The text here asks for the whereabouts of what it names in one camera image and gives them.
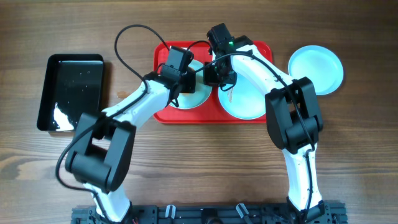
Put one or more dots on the red serving tray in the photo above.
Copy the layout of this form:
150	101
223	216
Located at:
211	111

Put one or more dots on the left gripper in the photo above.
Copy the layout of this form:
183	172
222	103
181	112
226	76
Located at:
190	76

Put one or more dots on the light blue plate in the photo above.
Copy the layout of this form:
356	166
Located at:
187	101
243	101
320	65

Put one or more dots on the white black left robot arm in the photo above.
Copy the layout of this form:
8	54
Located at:
100	153

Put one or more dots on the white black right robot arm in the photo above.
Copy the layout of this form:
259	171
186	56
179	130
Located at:
293	115

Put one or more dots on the black water tray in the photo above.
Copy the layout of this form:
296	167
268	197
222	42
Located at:
73	85

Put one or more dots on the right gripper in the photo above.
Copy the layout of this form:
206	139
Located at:
210	81

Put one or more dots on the light blue plate back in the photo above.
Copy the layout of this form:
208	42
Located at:
187	101

